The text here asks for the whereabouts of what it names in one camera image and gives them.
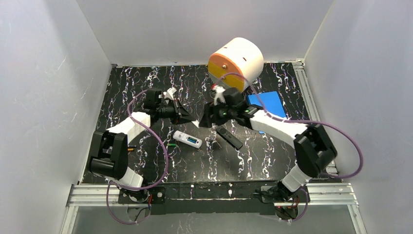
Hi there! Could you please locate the white battery cover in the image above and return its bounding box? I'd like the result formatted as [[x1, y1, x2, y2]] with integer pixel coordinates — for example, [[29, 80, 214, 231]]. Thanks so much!
[[191, 120, 199, 128]]

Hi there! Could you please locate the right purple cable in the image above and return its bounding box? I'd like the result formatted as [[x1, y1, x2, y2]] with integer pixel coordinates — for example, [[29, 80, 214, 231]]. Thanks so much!
[[219, 72, 364, 223]]

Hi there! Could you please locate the blue battery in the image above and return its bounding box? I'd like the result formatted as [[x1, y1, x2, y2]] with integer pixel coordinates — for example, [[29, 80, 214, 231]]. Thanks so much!
[[187, 137, 200, 144]]

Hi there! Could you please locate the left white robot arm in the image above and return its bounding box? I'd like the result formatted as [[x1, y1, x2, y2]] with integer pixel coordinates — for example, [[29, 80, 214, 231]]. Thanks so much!
[[86, 87, 196, 191]]

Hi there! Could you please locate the black remote control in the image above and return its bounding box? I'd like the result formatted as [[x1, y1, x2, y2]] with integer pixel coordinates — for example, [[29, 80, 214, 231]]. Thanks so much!
[[216, 126, 243, 150]]

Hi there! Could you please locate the white remote control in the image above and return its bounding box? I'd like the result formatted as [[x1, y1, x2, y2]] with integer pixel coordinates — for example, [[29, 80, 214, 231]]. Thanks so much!
[[172, 131, 203, 149]]

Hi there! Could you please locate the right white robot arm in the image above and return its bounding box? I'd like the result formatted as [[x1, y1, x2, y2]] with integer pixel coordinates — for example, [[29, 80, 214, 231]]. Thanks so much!
[[199, 85, 338, 195]]

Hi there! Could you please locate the purple cable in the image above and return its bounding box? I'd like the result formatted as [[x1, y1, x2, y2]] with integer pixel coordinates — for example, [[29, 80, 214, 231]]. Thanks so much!
[[106, 90, 169, 225], [219, 72, 364, 223]]

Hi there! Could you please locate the aluminium frame rail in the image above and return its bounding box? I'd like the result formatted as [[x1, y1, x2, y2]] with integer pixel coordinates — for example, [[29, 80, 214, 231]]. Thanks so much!
[[60, 185, 119, 234]]

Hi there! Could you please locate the round white drawer cabinet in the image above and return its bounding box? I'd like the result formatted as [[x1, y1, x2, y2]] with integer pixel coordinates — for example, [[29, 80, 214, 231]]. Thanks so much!
[[207, 37, 264, 93]]

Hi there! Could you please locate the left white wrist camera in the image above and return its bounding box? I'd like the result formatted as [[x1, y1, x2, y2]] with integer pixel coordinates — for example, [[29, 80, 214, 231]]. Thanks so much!
[[163, 87, 177, 104]]

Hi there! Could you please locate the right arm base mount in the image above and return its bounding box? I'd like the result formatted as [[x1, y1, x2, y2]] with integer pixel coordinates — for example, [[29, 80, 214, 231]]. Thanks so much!
[[253, 184, 311, 223]]

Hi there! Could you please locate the blue rectangular pad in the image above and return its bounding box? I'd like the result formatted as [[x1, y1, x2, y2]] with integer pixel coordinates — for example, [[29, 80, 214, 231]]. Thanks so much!
[[246, 91, 286, 118]]

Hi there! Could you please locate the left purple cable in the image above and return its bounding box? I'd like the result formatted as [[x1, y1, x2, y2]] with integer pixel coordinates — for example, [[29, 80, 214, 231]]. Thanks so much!
[[106, 90, 169, 225]]

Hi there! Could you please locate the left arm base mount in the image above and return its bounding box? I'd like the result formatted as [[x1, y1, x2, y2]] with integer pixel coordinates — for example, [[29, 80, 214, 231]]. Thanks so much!
[[117, 185, 166, 223]]

